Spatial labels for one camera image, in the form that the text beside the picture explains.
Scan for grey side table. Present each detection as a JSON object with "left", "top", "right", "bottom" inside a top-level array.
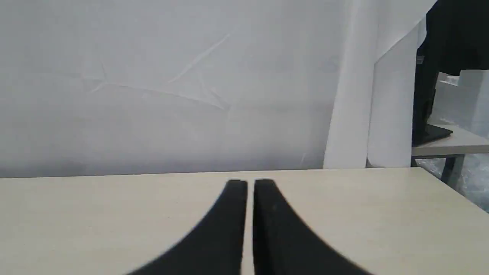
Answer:
[{"left": 411, "top": 124, "right": 489, "bottom": 189}]

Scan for white backdrop curtain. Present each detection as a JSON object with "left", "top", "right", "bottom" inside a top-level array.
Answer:
[{"left": 1, "top": 0, "right": 435, "bottom": 178}]

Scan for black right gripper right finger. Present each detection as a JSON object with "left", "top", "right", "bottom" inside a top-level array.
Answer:
[{"left": 253, "top": 179, "right": 368, "bottom": 275}]

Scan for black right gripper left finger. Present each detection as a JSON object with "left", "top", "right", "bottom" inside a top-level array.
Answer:
[{"left": 132, "top": 180, "right": 248, "bottom": 275}]

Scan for white foam boxes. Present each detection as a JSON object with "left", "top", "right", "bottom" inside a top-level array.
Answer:
[{"left": 430, "top": 70, "right": 489, "bottom": 138}]

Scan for black monitor with stand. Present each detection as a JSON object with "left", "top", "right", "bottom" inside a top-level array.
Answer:
[{"left": 412, "top": 0, "right": 489, "bottom": 147}]

